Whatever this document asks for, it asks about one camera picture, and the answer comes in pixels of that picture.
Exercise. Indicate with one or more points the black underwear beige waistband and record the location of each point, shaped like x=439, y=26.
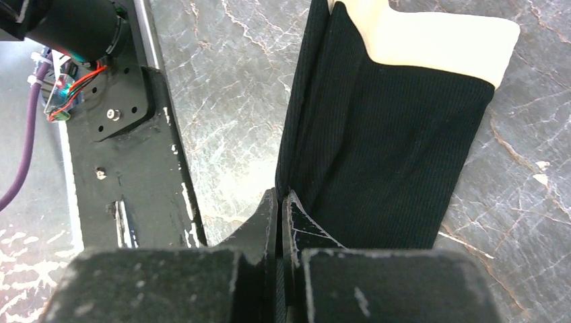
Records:
x=383, y=111

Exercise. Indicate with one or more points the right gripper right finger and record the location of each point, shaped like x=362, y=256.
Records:
x=299, y=232

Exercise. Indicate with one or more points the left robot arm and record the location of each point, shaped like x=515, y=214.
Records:
x=86, y=31

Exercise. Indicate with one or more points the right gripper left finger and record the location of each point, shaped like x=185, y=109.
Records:
x=255, y=279

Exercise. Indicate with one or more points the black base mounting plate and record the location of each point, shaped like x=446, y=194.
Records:
x=129, y=178

